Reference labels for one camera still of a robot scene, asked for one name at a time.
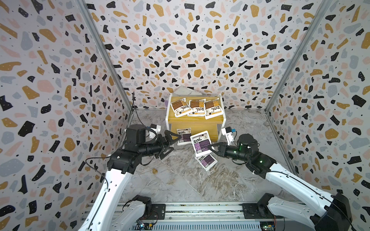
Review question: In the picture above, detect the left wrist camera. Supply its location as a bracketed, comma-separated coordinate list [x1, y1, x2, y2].
[148, 124, 161, 138]

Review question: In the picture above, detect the two-tier wooden shelf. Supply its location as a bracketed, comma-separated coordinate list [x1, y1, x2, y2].
[165, 93, 226, 142]

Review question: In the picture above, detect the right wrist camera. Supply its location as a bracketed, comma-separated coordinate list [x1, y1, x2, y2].
[221, 127, 237, 145]

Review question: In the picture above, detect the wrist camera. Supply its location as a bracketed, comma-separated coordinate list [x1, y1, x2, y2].
[148, 124, 161, 138]
[221, 127, 237, 145]

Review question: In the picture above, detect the brown coffee bag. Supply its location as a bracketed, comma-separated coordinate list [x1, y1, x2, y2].
[188, 99, 206, 117]
[171, 98, 192, 118]
[205, 98, 224, 119]

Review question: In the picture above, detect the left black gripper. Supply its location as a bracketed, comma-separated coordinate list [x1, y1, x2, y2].
[139, 130, 182, 159]

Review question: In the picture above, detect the purple coffee bag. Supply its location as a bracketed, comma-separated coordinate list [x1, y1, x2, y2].
[195, 154, 218, 171]
[176, 128, 192, 146]
[190, 131, 212, 157]

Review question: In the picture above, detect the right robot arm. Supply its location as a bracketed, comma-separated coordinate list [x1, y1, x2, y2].
[208, 134, 353, 231]

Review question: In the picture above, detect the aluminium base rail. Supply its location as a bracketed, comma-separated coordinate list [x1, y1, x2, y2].
[86, 201, 329, 231]

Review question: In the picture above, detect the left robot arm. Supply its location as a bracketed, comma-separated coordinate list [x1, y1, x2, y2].
[80, 124, 181, 231]

